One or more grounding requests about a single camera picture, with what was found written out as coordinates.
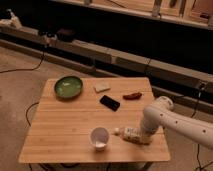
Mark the clear plastic bottle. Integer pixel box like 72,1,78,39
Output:
114,127,141,144

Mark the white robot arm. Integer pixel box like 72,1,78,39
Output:
140,96,213,150

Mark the green ceramic bowl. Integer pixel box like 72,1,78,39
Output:
54,76,83,99

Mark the red chili pepper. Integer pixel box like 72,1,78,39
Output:
123,92,142,100

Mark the white paper cup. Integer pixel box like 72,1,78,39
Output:
90,127,109,151

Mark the black smartphone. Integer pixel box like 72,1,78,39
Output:
100,95,120,111

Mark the beige sponge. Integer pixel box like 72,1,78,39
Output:
94,83,110,93

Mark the wooden table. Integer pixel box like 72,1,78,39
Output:
19,77,170,163

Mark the dark object on ledge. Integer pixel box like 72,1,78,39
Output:
57,29,75,42

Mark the white object far left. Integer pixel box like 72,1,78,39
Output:
0,9,22,29

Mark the black cable right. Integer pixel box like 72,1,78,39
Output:
189,83,213,171

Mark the black floor cable left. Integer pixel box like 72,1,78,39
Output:
0,49,46,75

